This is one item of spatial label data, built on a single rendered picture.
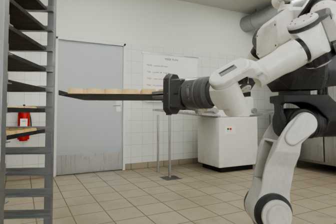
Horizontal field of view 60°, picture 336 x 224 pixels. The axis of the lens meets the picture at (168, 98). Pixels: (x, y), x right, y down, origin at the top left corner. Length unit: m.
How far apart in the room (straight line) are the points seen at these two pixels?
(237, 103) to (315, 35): 0.25
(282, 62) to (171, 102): 0.32
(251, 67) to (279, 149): 0.49
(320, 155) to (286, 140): 3.98
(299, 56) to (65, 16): 4.33
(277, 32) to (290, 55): 0.39
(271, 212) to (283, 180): 0.13
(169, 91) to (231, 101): 0.20
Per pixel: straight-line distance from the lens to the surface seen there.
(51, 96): 1.39
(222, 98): 0.75
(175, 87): 0.84
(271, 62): 0.77
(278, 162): 1.18
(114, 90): 0.93
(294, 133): 1.16
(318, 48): 0.81
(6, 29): 1.01
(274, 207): 1.17
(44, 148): 1.41
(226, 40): 6.03
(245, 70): 0.73
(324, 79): 1.22
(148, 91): 0.93
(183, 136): 5.33
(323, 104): 1.25
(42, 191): 1.44
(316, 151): 5.16
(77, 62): 4.76
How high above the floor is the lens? 0.95
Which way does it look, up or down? 3 degrees up
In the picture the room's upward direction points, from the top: straight up
